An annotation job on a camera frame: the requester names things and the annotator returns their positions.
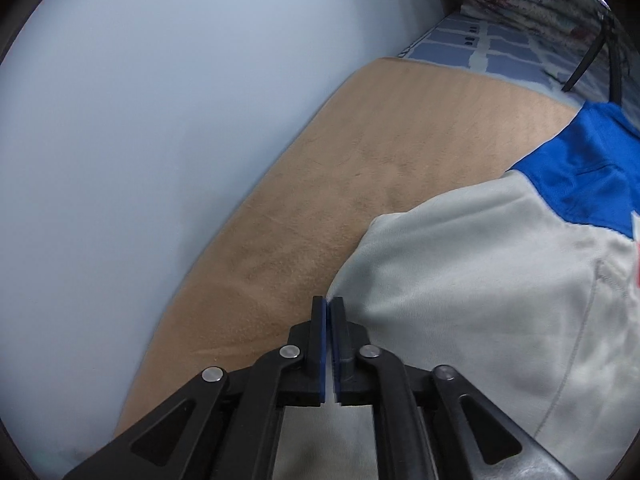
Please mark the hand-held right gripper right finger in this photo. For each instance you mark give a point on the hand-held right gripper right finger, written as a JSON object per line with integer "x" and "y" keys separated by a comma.
{"x": 336, "y": 360}

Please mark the tan fleece blanket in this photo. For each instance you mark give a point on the tan fleece blanket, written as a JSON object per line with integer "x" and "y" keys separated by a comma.
{"x": 300, "y": 185}

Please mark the blue checked bedsheet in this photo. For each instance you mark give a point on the blue checked bedsheet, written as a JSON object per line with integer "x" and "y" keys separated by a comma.
{"x": 500, "y": 45}

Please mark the grey and blue jacket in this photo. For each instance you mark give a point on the grey and blue jacket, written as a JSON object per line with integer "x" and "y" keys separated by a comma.
{"x": 475, "y": 285}

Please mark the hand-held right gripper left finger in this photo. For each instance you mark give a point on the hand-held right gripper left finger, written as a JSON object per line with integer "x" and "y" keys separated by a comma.
{"x": 323, "y": 360}

